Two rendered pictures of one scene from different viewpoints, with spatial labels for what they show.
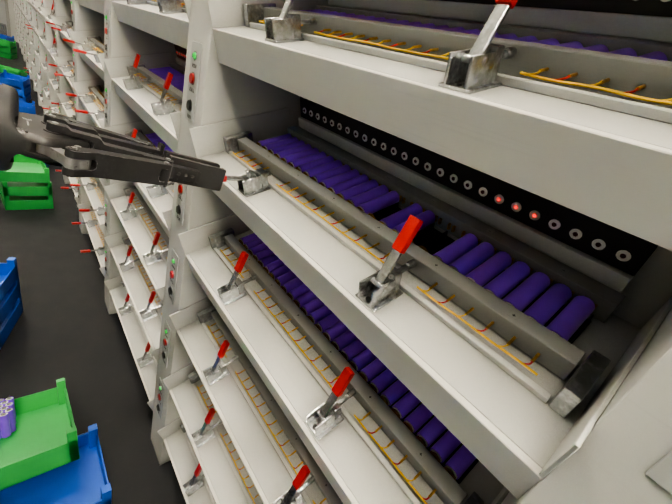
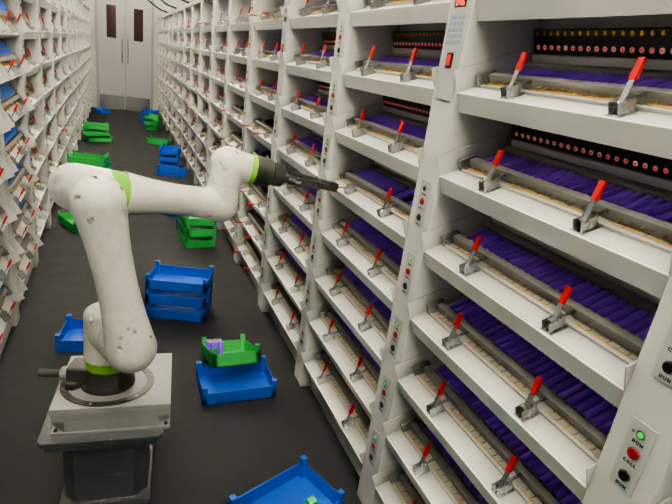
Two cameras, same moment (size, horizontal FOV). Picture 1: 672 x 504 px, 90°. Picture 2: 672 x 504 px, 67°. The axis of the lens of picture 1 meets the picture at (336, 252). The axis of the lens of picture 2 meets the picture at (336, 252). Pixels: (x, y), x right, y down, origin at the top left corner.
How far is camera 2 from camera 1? 1.28 m
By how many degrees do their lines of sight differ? 23
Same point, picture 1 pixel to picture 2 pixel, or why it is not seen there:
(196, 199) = (326, 203)
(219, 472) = (336, 350)
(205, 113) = (331, 163)
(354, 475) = (381, 284)
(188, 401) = (320, 326)
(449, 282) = (404, 207)
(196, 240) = (326, 225)
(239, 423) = (345, 307)
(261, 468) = (354, 319)
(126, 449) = (280, 376)
